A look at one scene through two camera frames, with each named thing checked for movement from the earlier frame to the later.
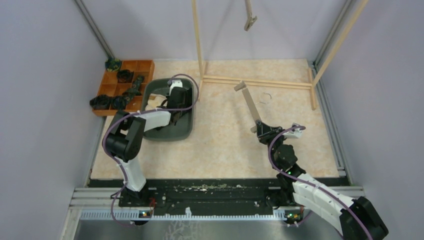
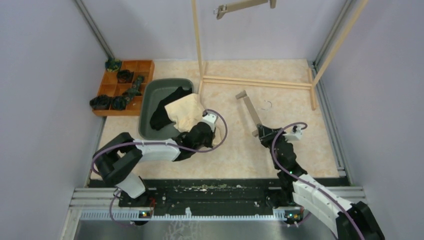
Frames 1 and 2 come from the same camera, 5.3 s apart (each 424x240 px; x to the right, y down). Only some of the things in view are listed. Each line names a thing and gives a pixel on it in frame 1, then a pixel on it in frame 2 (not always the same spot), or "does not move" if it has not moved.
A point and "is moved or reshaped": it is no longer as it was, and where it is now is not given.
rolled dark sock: [125, 76] does not move
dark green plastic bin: [183, 129] does not move
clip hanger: [250, 20] to [220, 10]
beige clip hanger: [241, 86] is moved or reshaped
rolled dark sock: [112, 64] does not move
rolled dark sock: [101, 102] does not move
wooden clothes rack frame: [259, 82] does not move
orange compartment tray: [122, 90] does not move
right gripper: [265, 133] does not move
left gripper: [168, 97] to [212, 136]
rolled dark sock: [119, 102] does not move
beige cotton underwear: [155, 100] to [187, 110]
